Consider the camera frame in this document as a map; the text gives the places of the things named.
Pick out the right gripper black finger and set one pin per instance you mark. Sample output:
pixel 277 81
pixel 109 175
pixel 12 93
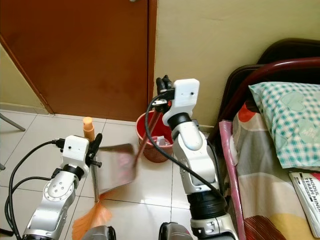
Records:
pixel 167 83
pixel 159 87

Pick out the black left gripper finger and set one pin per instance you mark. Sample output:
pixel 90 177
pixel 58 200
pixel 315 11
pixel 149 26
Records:
pixel 96 144

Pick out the orange bristle broom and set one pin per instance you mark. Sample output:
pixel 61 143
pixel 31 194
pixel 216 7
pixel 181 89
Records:
pixel 92 220

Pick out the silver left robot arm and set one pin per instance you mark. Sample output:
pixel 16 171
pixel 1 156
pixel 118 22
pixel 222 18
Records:
pixel 52 197

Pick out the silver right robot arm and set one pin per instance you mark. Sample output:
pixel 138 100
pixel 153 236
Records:
pixel 195 150

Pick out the black floor object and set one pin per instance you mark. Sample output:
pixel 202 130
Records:
pixel 6 232

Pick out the white crumpled rubbish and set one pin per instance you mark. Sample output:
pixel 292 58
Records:
pixel 162 142

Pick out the red plastic bin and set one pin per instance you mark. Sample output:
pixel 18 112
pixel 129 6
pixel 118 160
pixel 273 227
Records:
pixel 150 152

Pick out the grey left robot leg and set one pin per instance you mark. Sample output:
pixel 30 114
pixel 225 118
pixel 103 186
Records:
pixel 105 234

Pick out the grey robot leg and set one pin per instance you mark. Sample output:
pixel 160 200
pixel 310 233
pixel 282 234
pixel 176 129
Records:
pixel 177 232
pixel 105 234

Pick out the long grey metal chair leg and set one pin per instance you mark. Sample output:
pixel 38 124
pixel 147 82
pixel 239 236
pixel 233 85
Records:
pixel 12 122

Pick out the brown wooden door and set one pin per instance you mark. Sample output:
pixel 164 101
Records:
pixel 75 55

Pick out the grey right robot leg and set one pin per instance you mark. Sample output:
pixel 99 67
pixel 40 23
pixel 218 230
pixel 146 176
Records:
pixel 177 232

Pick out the green white checkered pillow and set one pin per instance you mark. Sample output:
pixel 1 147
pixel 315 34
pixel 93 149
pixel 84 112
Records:
pixel 290 120

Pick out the black headboard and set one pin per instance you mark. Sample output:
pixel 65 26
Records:
pixel 295 47

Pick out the colourful patterned bed sheet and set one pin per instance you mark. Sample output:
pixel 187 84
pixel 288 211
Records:
pixel 265 190

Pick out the white printed booklet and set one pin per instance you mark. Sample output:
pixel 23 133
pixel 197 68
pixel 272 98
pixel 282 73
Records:
pixel 307 200

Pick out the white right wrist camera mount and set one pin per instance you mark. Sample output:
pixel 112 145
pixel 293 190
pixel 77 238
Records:
pixel 184 95

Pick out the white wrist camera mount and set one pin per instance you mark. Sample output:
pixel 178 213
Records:
pixel 75 150
pixel 184 95

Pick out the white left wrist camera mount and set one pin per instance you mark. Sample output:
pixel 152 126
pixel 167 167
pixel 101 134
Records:
pixel 75 150

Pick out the dark red metal bed rail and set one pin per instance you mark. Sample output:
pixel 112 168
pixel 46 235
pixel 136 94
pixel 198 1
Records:
pixel 280 65

